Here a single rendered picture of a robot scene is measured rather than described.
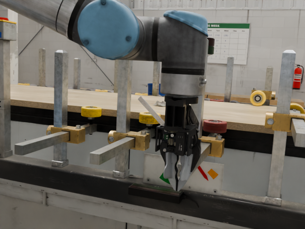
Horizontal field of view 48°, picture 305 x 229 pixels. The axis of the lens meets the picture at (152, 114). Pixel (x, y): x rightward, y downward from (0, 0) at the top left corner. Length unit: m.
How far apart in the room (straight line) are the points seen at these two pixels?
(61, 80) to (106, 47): 0.72
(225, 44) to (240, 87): 1.04
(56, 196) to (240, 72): 7.10
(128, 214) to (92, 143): 0.37
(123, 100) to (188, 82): 0.49
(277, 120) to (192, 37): 0.45
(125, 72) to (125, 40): 0.59
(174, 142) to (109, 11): 0.30
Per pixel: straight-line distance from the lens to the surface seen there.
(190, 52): 0.68
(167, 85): 0.69
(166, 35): 0.68
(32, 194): 1.46
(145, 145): 1.14
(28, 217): 1.83
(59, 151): 1.30
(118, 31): 0.55
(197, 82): 0.69
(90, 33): 0.56
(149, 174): 1.15
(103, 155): 0.95
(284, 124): 1.04
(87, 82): 9.47
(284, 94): 1.04
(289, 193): 1.32
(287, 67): 1.03
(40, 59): 2.69
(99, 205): 1.30
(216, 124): 1.17
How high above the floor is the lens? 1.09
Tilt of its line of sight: 8 degrees down
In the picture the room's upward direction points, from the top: 3 degrees clockwise
